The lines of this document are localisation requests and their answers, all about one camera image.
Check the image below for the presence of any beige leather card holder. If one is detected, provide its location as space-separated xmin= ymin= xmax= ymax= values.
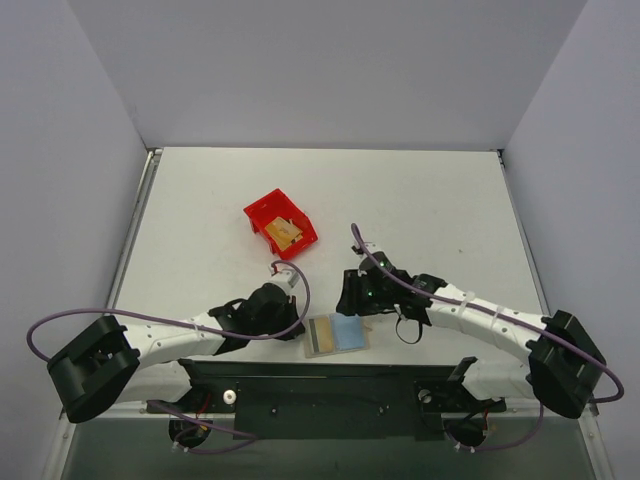
xmin=303 ymin=313 xmax=370 ymax=358

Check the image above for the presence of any red plastic bin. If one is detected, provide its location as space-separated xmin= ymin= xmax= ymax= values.
xmin=243 ymin=189 xmax=318 ymax=260

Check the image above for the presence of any gold card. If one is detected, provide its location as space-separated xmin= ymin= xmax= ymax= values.
xmin=265 ymin=217 xmax=303 ymax=251
xmin=308 ymin=316 xmax=335 ymax=355

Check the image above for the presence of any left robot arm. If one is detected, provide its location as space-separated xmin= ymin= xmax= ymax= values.
xmin=47 ymin=274 xmax=306 ymax=424

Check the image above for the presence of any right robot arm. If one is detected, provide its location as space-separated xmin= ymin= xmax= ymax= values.
xmin=336 ymin=251 xmax=606 ymax=419

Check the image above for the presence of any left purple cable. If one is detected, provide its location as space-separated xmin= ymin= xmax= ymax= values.
xmin=27 ymin=259 xmax=314 ymax=455

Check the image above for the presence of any purple cable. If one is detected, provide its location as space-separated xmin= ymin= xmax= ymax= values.
xmin=27 ymin=259 xmax=314 ymax=455
xmin=349 ymin=222 xmax=626 ymax=454

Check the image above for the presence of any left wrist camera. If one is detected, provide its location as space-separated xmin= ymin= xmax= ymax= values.
xmin=269 ymin=267 xmax=300 ymax=295

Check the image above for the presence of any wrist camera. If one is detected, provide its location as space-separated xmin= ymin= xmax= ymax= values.
xmin=351 ymin=242 xmax=380 ymax=257
xmin=269 ymin=267 xmax=300 ymax=295

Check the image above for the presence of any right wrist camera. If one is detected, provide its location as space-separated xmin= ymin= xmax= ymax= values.
xmin=351 ymin=242 xmax=380 ymax=257

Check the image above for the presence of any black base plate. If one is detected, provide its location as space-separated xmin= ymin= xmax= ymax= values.
xmin=165 ymin=357 xmax=506 ymax=441

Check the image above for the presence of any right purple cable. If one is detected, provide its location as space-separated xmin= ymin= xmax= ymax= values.
xmin=349 ymin=222 xmax=626 ymax=454

